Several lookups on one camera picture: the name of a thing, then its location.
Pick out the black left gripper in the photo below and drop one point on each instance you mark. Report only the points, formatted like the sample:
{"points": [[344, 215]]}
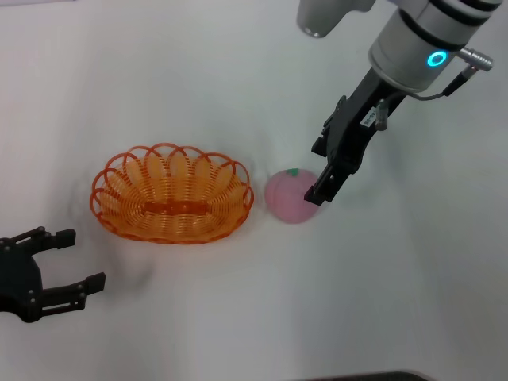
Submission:
{"points": [[20, 282]]}

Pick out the pink toy peach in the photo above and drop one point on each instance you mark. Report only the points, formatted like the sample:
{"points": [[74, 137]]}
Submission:
{"points": [[285, 198]]}

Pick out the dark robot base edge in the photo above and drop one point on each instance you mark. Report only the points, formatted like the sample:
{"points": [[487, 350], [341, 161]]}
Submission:
{"points": [[369, 376]]}

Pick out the orange woven plastic basket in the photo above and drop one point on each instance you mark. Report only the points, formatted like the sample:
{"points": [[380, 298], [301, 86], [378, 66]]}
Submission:
{"points": [[170, 206]]}

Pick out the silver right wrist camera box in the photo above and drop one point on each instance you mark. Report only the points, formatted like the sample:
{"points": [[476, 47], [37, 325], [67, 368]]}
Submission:
{"points": [[325, 16]]}

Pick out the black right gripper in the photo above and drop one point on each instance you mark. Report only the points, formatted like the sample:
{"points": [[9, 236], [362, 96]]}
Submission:
{"points": [[351, 135]]}

